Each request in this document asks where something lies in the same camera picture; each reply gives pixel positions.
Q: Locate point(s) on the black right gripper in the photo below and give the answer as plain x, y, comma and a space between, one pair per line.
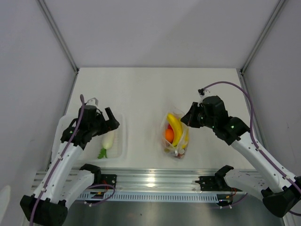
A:
189, 118

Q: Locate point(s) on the white radish with leaves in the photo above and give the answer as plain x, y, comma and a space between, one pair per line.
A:
107, 144

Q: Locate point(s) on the left aluminium frame post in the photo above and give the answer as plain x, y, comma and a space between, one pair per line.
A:
57, 33

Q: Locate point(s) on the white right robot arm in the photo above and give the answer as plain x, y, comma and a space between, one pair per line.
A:
278, 189

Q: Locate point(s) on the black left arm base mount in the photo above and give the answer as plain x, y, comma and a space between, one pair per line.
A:
105, 180

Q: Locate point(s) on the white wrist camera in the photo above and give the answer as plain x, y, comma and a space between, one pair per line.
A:
93, 101
203, 93

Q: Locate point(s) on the clear polka dot zip bag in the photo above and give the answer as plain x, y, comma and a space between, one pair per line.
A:
168, 149

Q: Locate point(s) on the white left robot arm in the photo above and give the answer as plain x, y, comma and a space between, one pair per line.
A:
51, 200

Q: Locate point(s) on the orange fruit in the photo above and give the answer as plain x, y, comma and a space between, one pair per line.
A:
169, 135

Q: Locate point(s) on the aluminium frame post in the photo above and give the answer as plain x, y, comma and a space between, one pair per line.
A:
57, 33
273, 17

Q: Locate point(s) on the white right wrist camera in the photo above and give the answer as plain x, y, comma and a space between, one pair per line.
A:
203, 93

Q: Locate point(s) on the right aluminium frame post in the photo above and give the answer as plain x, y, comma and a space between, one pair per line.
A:
273, 17

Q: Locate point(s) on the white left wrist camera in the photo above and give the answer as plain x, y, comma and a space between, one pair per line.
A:
93, 101

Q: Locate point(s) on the white slotted cable duct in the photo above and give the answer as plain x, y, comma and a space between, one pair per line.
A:
164, 197

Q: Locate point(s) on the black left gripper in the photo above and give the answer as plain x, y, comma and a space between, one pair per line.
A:
112, 124

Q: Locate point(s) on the aluminium table edge rail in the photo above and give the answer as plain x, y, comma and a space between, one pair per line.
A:
161, 180

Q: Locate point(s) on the yellow banana bunch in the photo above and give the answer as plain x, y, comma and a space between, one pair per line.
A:
176, 125

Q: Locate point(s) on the white plastic basket tray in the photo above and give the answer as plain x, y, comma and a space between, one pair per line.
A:
90, 154

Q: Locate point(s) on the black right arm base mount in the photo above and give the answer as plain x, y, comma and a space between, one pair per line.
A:
215, 182

